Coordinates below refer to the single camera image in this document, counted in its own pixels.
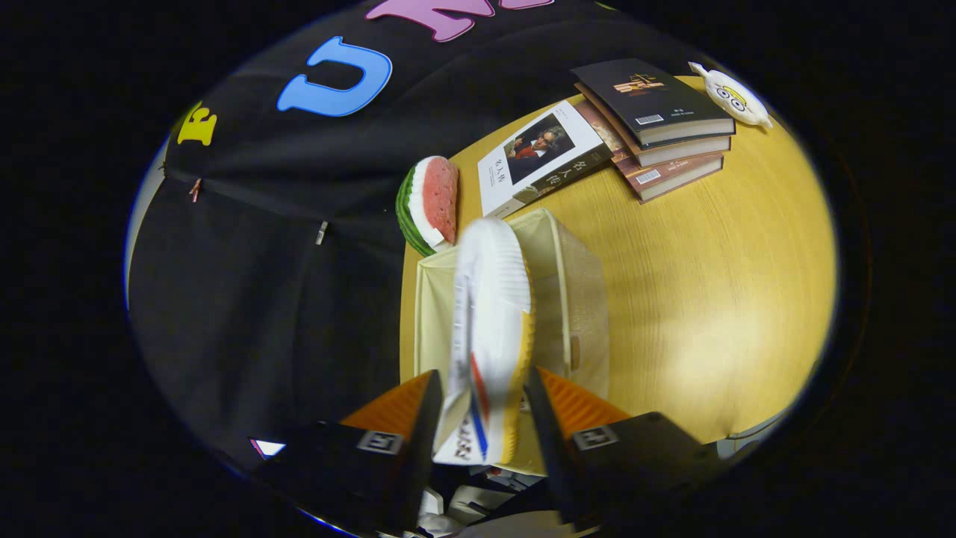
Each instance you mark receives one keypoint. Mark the watermelon slice toy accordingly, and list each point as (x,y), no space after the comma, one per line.
(437,198)

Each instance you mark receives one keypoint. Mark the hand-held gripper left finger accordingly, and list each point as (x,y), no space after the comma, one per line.
(418,463)

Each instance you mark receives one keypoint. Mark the wooden clothes peg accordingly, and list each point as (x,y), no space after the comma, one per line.
(195,190)

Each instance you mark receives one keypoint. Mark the brown spine book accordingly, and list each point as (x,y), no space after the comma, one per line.
(683,152)

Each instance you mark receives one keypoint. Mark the white portrait cover book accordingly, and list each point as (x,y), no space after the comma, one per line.
(534,157)

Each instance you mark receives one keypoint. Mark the reddish brown cover book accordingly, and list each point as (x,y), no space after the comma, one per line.
(672,175)

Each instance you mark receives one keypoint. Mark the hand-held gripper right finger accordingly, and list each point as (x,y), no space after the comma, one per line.
(549,441)

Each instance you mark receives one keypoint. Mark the small white clip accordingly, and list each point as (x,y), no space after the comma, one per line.
(321,233)

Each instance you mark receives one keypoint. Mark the white plush toy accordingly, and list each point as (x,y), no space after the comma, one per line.
(732,96)

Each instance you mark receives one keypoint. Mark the white canvas shoe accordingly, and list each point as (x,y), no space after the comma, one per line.
(497,299)

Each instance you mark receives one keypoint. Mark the beige fabric storage box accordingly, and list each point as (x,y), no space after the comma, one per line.
(571,299)

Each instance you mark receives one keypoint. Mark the small lit screen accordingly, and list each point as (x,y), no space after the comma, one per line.
(267,448)

